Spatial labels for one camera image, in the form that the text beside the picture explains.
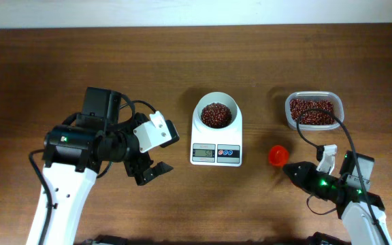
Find white digital kitchen scale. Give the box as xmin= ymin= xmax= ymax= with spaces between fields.
xmin=190 ymin=110 xmax=244 ymax=167

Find black cable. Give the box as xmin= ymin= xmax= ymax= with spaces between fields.
xmin=28 ymin=91 xmax=158 ymax=245
xmin=295 ymin=108 xmax=391 ymax=245

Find orange measuring scoop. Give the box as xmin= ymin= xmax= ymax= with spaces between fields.
xmin=268 ymin=145 xmax=289 ymax=167

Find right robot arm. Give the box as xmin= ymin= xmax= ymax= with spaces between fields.
xmin=282 ymin=151 xmax=392 ymax=244

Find right black cable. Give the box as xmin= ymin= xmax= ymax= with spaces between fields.
xmin=295 ymin=108 xmax=391 ymax=245

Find white round bowl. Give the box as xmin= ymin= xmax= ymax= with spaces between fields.
xmin=193 ymin=92 xmax=242 ymax=130

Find clear plastic bean container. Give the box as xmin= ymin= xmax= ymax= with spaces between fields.
xmin=285 ymin=91 xmax=344 ymax=131

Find red beans in bowl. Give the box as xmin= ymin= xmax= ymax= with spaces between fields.
xmin=201 ymin=103 xmax=232 ymax=129

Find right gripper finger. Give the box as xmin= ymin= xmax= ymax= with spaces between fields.
xmin=284 ymin=168 xmax=310 ymax=194
xmin=282 ymin=161 xmax=316 ymax=177

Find left black cable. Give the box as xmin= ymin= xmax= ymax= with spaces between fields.
xmin=28 ymin=91 xmax=158 ymax=245

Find red adzuki beans in container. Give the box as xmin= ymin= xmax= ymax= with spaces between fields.
xmin=289 ymin=99 xmax=335 ymax=125

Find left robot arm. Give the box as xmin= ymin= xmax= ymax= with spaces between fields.
xmin=27 ymin=87 xmax=180 ymax=244

